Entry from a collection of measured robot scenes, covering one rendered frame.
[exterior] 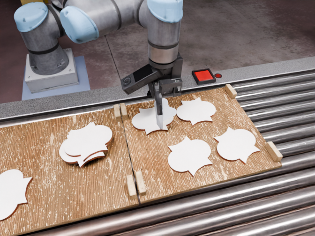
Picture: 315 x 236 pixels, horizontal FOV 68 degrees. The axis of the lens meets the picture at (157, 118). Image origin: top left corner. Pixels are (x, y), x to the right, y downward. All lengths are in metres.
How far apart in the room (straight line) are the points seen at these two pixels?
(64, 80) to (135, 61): 1.73
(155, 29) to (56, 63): 0.57
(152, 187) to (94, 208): 0.15
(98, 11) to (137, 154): 0.39
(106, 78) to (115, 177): 1.91
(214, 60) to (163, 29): 2.25
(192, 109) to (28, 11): 0.65
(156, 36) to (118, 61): 2.19
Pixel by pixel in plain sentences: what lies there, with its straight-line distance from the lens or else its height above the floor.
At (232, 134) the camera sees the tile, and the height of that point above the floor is 0.95.
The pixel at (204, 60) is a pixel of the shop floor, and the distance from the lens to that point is 2.75.
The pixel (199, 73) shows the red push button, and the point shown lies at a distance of 0.98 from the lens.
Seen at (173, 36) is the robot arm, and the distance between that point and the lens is 0.55.
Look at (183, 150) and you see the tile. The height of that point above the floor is 0.95.
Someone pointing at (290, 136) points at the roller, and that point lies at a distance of 0.87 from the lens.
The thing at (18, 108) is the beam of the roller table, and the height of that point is 0.92.
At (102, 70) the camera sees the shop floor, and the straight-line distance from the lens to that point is 2.61.
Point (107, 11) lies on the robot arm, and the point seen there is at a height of 1.30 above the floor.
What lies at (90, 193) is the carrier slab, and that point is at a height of 0.94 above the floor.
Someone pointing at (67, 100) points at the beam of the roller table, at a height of 0.92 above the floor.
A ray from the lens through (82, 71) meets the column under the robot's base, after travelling 1.12.
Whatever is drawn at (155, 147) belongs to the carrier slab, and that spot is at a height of 0.94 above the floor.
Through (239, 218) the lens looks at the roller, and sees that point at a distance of 0.66.
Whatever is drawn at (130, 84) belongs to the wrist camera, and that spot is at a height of 1.12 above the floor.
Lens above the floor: 1.51
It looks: 48 degrees down
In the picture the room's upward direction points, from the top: straight up
